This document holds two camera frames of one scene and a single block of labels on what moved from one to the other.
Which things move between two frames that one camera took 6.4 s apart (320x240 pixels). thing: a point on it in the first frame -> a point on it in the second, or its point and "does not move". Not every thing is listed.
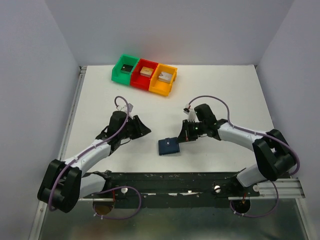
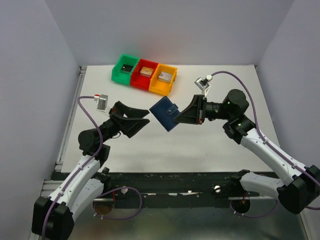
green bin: [122, 70] does not move
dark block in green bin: [126, 68] does not move
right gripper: [185, 135] -> [195, 113]
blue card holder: [168, 146] -> [165, 111]
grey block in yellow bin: [165, 77] does not move
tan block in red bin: [146, 71] does not move
